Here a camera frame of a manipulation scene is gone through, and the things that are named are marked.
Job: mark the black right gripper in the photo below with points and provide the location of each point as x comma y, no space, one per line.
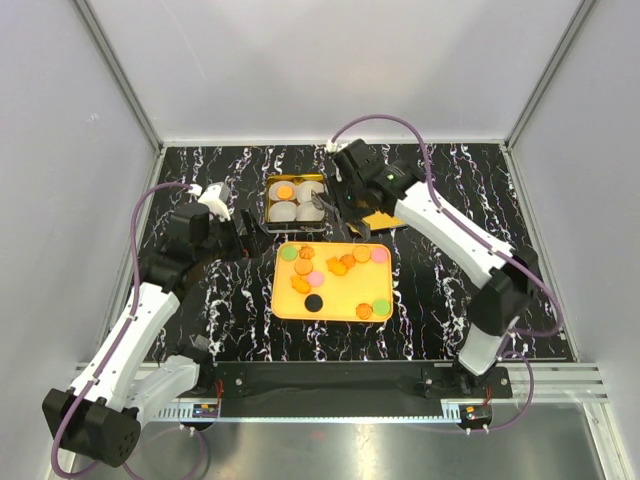
337,184

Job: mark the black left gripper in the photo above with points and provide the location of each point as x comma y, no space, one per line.
255,239

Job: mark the black sandwich cookie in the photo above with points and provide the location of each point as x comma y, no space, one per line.
313,303
316,200

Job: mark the metal tongs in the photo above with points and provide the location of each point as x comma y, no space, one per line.
327,202

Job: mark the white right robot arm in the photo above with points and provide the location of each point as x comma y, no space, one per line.
503,277

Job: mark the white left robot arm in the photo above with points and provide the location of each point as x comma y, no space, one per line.
102,413

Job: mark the white paper cup liner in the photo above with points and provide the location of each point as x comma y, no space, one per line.
309,212
272,190
282,212
305,190

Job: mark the green sandwich cookie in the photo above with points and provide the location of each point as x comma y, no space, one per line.
381,307
288,253

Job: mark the gold tin lid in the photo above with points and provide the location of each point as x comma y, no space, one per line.
376,222

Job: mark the dark cookie tin box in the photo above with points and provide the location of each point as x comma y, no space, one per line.
292,227

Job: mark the orange swirl cookie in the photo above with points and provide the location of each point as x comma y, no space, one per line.
306,252
364,311

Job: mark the orange round waffle cookie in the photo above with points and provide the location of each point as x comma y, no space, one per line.
361,253

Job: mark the yellow plastic tray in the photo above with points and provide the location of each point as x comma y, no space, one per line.
364,283

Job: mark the pink sandwich cookie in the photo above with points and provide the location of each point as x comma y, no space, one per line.
379,255
316,279

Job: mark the orange cat cookie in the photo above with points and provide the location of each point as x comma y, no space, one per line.
336,266

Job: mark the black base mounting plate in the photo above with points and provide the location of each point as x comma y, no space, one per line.
351,389

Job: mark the left control board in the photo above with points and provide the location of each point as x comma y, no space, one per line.
205,410

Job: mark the control board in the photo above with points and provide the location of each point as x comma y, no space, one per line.
205,410
479,413

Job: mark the right control board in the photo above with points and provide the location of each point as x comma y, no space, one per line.
479,413

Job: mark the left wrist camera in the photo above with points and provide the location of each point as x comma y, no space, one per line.
215,197

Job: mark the aluminium frame rail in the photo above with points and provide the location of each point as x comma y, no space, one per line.
554,382

